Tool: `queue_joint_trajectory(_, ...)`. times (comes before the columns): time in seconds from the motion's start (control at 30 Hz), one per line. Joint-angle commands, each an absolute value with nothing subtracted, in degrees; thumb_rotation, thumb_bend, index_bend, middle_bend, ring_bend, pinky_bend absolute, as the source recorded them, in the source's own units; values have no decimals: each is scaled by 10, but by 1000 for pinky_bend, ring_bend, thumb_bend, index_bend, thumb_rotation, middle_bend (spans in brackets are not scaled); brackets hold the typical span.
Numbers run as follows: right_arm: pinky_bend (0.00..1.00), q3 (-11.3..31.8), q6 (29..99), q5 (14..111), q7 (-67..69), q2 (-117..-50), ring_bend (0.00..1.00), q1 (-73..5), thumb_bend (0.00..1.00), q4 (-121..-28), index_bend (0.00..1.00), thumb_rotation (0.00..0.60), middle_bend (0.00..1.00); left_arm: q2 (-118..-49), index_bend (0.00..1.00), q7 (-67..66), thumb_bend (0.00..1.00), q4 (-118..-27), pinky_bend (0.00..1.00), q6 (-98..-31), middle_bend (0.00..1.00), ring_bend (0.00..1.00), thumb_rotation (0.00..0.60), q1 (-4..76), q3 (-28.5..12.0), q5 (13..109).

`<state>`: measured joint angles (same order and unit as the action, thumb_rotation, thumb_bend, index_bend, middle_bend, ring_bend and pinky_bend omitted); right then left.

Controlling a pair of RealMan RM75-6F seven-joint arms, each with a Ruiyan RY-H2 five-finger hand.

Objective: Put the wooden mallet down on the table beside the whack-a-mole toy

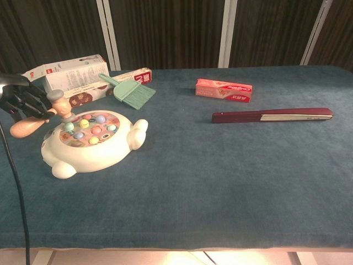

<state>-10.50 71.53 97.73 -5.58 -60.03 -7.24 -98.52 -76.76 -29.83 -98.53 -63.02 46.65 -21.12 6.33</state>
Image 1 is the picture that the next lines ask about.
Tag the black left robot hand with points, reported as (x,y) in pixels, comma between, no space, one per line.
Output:
(24,95)

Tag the wooden toy mallet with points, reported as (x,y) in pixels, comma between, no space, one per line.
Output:
(64,108)

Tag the fish-shaped toy game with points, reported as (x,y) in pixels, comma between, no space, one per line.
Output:
(91,154)

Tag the green hand brush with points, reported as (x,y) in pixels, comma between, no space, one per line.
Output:
(132,95)

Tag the white carton box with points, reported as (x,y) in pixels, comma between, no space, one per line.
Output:
(80,72)

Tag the long food wrap box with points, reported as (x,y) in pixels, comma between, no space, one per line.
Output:
(129,78)

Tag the blue table cloth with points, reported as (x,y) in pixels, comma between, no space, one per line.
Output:
(193,179)

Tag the pink toothpaste box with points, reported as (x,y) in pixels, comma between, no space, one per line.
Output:
(220,91)

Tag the red folding fan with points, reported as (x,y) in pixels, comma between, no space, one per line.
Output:
(240,116)

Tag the white partition frame post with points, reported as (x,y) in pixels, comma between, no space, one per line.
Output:
(317,30)
(227,30)
(109,33)

